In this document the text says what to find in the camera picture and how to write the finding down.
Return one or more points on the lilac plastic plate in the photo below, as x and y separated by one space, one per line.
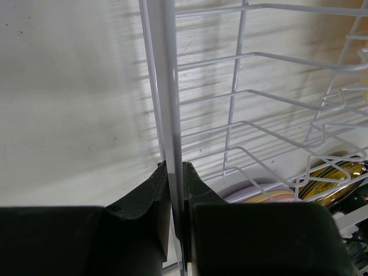
243 194

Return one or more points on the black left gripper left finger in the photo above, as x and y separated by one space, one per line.
127 237

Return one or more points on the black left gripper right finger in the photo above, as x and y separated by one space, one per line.
258 239

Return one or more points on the cream orange plastic plate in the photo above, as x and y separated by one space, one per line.
279 195

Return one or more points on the white wire dish rack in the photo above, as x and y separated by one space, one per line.
234 94

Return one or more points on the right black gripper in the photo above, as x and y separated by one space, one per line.
350 215

